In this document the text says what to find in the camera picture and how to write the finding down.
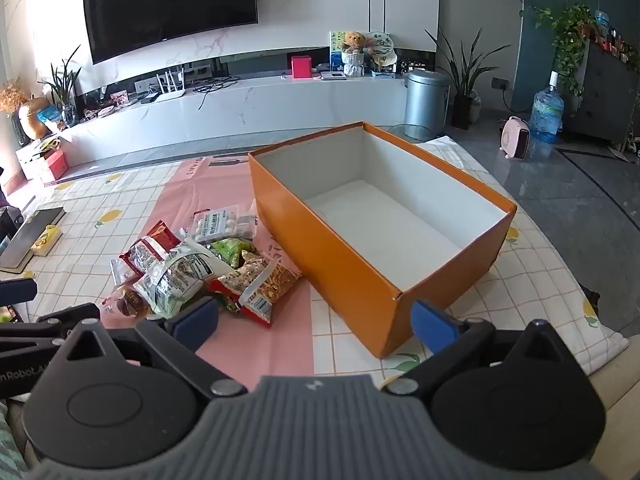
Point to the red storage box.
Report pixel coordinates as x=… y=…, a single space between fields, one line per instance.
x=52 y=166

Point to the black curved television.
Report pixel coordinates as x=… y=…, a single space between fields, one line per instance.
x=170 y=5

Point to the white marble television console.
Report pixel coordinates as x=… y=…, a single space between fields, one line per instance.
x=280 y=105

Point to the brown round vase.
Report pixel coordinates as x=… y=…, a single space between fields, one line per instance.
x=34 y=120

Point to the blue water jug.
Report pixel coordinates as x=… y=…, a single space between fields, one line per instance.
x=546 y=115

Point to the tall leaf plant black pot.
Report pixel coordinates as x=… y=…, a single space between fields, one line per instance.
x=462 y=105

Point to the round paper fan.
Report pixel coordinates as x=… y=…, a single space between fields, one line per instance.
x=381 y=50

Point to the green picture card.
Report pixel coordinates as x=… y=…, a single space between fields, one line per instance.
x=336 y=50

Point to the brown teddy bear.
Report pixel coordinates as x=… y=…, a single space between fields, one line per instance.
x=353 y=42

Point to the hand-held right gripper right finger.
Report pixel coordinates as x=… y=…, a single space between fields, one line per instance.
x=434 y=321

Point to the small red snack packet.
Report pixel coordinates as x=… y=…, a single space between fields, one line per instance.
x=220 y=292

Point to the silver trash can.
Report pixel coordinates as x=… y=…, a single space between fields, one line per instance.
x=425 y=105

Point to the thin leaf potted plant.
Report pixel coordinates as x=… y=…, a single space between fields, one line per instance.
x=62 y=90

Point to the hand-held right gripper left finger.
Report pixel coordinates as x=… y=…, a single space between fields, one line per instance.
x=192 y=319

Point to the brown bread packet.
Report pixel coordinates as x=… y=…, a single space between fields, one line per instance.
x=125 y=302

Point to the white flat scale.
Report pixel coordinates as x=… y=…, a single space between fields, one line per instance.
x=333 y=75

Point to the grey cabinet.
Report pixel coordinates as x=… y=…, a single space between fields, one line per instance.
x=605 y=95

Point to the beige peanut packet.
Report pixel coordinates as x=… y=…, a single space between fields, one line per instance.
x=270 y=280

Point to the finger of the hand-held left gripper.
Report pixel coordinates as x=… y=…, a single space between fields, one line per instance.
x=17 y=291
x=45 y=330

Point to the pink sheet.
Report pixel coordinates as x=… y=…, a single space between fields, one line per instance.
x=210 y=185

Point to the pink space heater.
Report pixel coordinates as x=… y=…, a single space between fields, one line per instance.
x=517 y=137

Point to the green snack packet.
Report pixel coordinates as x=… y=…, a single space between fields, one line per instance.
x=231 y=251

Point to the row of bottles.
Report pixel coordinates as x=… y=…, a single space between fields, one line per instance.
x=617 y=42

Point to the orange cardboard box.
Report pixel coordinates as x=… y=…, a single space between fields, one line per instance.
x=325 y=240

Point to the yellow packet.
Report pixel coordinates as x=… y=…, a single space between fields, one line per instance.
x=46 y=239

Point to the wall socket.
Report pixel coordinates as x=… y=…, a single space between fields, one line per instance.
x=498 y=83

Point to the white packet with black print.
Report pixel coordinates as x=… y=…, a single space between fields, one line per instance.
x=175 y=272

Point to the person's striped teal clothing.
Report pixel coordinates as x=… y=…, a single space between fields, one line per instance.
x=10 y=445

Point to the white router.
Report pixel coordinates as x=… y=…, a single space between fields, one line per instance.
x=170 y=92

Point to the hanging ivy plant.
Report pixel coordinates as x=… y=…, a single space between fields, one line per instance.
x=570 y=35

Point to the clear packet of white candies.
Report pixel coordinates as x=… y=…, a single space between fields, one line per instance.
x=220 y=222

